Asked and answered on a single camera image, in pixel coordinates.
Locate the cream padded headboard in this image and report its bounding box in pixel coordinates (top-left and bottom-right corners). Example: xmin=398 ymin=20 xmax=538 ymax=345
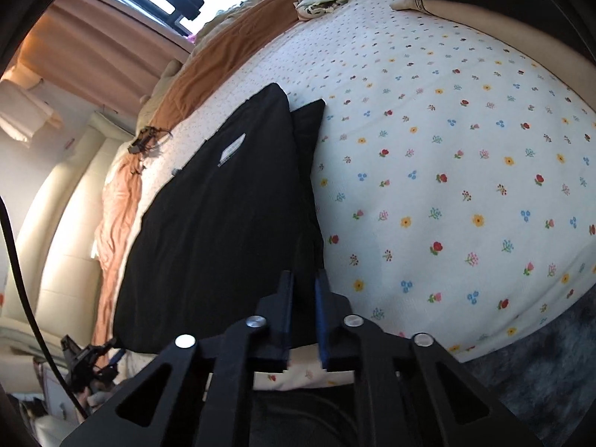
xmin=0 ymin=112 xmax=136 ymax=383

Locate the black charger with cables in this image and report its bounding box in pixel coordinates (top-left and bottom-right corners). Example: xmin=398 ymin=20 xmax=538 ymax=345
xmin=128 ymin=126 xmax=173 ymax=154

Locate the bed with floral sheet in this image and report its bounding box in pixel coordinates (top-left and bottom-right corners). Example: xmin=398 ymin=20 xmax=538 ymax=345
xmin=93 ymin=0 xmax=596 ymax=392

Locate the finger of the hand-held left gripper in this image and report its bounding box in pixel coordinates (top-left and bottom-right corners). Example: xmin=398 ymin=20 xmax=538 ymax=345
xmin=91 ymin=338 xmax=126 ymax=365

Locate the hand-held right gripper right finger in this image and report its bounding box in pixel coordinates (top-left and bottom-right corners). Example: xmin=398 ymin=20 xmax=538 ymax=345
xmin=315 ymin=270 xmax=545 ymax=447

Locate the black button shirt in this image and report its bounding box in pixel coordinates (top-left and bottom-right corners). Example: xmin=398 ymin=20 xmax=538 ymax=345
xmin=113 ymin=83 xmax=327 ymax=355

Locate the beige folded cloth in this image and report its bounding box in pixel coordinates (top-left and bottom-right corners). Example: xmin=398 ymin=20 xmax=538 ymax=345
xmin=390 ymin=0 xmax=596 ymax=112

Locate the orange blanket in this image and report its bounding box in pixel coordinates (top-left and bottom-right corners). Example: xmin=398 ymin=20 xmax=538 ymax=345
xmin=91 ymin=0 xmax=308 ymax=345

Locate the grey rug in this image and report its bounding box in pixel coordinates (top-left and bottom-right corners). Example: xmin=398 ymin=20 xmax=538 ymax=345
xmin=461 ymin=289 xmax=596 ymax=447

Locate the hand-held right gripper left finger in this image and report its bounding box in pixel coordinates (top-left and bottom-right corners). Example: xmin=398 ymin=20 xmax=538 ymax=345
xmin=60 ymin=270 xmax=295 ymax=447

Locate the pink curtain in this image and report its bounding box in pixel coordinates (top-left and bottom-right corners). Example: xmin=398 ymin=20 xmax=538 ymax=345
xmin=19 ymin=0 xmax=196 ymax=117

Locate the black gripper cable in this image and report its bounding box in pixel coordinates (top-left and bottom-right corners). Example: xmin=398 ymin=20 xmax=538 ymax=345
xmin=0 ymin=196 xmax=89 ymax=422

